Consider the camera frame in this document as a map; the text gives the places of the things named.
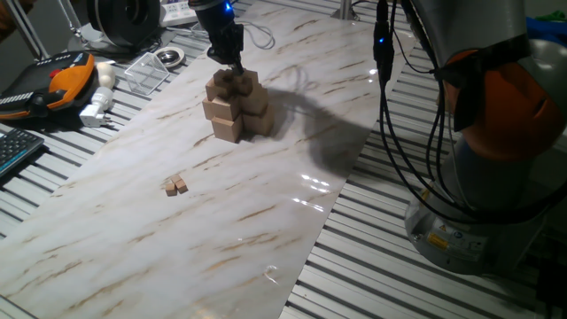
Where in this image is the white looped cable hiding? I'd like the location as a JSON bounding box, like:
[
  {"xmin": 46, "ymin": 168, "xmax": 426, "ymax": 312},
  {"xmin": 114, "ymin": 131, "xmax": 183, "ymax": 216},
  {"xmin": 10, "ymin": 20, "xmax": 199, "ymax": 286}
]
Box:
[{"xmin": 241, "ymin": 19, "xmax": 276, "ymax": 51}]

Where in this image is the green cloth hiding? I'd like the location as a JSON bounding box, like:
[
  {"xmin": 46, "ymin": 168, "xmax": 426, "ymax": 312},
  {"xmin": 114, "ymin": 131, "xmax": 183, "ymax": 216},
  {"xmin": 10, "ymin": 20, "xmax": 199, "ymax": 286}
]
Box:
[{"xmin": 534, "ymin": 9, "xmax": 567, "ymax": 23}]

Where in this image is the orange black teach pendant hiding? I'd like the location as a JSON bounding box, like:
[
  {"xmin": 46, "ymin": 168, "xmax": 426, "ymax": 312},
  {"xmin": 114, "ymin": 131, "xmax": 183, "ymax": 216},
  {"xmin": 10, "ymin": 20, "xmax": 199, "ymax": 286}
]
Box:
[{"xmin": 0, "ymin": 51, "xmax": 97, "ymax": 121}]

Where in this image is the black round spool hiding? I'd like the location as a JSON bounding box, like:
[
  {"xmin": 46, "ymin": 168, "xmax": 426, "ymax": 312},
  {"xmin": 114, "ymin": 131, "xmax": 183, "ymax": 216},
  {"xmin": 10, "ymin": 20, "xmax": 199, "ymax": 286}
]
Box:
[{"xmin": 83, "ymin": 0, "xmax": 163, "ymax": 51}]

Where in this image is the white marble pattern board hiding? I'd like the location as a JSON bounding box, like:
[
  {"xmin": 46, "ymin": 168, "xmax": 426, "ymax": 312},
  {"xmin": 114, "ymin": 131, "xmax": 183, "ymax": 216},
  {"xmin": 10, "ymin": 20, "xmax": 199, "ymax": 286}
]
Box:
[{"xmin": 0, "ymin": 2, "xmax": 417, "ymax": 319}]

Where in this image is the blue fabric bag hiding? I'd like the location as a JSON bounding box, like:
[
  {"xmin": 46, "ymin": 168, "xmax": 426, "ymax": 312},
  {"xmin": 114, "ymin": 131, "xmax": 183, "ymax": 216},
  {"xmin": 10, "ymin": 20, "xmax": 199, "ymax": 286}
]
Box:
[{"xmin": 525, "ymin": 16, "xmax": 567, "ymax": 45}]

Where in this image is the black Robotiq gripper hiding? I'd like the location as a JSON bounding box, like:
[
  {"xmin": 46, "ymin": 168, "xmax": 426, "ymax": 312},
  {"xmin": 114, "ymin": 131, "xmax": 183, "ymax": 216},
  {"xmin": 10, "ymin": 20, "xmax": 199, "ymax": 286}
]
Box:
[{"xmin": 188, "ymin": 0, "xmax": 246, "ymax": 76}]

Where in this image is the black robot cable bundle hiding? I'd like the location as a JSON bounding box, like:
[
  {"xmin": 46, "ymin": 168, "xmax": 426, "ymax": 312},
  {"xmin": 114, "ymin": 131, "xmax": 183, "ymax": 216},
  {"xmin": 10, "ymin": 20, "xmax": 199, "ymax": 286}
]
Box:
[{"xmin": 372, "ymin": 0, "xmax": 567, "ymax": 227}]

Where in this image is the small metal bowl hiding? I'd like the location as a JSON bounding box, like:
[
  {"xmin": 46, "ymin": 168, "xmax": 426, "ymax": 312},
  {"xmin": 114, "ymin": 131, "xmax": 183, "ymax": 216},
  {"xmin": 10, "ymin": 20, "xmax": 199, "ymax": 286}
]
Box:
[{"xmin": 153, "ymin": 45, "xmax": 186, "ymax": 69}]

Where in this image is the clear plastic box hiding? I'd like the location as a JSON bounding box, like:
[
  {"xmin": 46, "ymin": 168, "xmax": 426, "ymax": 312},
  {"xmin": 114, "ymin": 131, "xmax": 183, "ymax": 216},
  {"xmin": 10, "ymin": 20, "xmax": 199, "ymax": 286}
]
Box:
[{"xmin": 124, "ymin": 51, "xmax": 171, "ymax": 97}]

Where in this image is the white power strip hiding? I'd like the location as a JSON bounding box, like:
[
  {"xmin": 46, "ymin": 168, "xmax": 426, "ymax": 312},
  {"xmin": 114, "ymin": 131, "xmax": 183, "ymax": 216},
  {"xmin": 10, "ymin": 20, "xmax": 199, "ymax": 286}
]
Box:
[{"xmin": 158, "ymin": 0, "xmax": 198, "ymax": 28}]

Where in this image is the black computer keyboard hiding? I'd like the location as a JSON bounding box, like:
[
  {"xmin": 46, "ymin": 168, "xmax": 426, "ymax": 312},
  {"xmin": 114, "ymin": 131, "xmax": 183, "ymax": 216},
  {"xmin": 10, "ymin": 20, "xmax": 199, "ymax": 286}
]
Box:
[{"xmin": 0, "ymin": 128, "xmax": 46, "ymax": 179}]

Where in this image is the white power adapter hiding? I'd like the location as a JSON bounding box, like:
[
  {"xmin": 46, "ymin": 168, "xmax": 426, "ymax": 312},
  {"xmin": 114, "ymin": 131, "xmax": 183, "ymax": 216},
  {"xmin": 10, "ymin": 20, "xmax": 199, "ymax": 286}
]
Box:
[{"xmin": 78, "ymin": 86, "xmax": 115, "ymax": 129}]

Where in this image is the large wooden cross block structure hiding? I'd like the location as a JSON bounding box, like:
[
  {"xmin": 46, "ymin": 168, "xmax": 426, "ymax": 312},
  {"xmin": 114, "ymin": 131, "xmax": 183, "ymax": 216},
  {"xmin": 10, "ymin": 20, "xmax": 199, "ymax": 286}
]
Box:
[{"xmin": 201, "ymin": 68, "xmax": 276, "ymax": 144}]

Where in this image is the white egg shaped object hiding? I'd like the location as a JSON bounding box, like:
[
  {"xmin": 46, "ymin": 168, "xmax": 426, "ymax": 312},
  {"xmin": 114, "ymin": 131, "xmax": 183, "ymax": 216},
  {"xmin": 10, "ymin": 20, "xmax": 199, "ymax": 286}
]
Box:
[{"xmin": 96, "ymin": 61, "xmax": 117, "ymax": 90}]

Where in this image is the aluminium frame strut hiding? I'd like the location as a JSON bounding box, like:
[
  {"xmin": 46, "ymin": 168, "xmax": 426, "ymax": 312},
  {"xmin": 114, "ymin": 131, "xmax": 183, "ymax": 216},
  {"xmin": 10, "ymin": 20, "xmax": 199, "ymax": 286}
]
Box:
[
  {"xmin": 0, "ymin": 0, "xmax": 50, "ymax": 61},
  {"xmin": 330, "ymin": 0, "xmax": 361, "ymax": 22}
]

